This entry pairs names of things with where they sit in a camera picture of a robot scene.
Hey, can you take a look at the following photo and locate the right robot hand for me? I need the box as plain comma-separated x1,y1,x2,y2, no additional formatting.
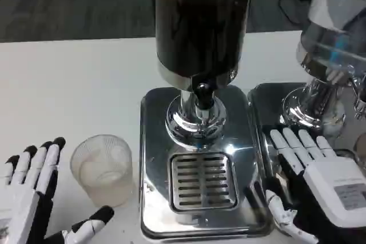
265,127,366,244

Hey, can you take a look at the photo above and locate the clear ribbed glass cup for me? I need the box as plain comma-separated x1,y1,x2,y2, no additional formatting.
70,134,135,207

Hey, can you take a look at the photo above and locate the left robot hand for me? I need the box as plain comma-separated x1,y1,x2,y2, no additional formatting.
0,137,115,244

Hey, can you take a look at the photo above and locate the dark drink dispenser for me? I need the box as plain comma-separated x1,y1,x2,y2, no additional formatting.
153,0,257,151

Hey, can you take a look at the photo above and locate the chrome dispenser tap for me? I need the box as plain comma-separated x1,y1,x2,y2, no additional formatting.
350,75,366,119

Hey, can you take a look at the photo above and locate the black dispenser tap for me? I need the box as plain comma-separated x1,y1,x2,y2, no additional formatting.
192,74,217,126

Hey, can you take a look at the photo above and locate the black cable loop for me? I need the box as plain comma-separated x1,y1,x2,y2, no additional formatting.
279,0,313,26

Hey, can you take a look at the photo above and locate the clear drink dispenser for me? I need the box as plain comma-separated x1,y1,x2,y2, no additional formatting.
281,0,366,131

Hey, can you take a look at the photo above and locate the steel drip tray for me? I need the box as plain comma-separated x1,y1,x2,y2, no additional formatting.
247,82,366,244
139,85,276,241

